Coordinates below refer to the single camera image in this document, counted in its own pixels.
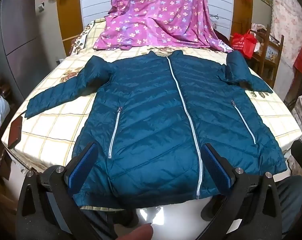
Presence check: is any floral curtain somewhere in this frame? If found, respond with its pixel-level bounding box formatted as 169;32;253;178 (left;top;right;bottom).
269;0;302;65

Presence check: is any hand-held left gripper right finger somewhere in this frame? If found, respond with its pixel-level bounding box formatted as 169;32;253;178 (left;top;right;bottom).
193;142;282;240

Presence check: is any white slatted headboard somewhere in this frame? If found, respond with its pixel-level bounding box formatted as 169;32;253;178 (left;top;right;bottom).
80;0;235;34

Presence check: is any brown wooden panel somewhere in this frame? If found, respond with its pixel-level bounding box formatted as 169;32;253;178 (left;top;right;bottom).
232;0;254;35
56;0;84;58

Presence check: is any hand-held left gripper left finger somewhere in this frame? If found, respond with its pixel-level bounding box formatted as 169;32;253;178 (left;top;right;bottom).
16;141;116;240

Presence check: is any grey refrigerator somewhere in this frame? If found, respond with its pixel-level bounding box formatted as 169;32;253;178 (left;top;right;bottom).
0;0;66;100

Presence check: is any wooden shelf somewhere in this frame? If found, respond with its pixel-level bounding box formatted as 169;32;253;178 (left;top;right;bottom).
248;25;285;88

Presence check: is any red shopping bag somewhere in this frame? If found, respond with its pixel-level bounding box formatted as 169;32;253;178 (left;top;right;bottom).
229;29;257;58

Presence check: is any teal puffer jacket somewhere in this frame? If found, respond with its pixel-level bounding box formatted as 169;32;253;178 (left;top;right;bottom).
25;50;287;202

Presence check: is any person's left hand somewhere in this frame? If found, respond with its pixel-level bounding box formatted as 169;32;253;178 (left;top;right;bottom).
116;224;154;240

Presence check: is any red phone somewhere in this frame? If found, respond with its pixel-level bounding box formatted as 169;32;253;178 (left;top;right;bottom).
7;116;23;148

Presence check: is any floral checked bed sheet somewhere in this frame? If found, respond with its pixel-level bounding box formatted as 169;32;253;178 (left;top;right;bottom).
1;19;302;210

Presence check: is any pink floral blanket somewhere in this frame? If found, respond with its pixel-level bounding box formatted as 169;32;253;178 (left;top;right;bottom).
93;0;227;53

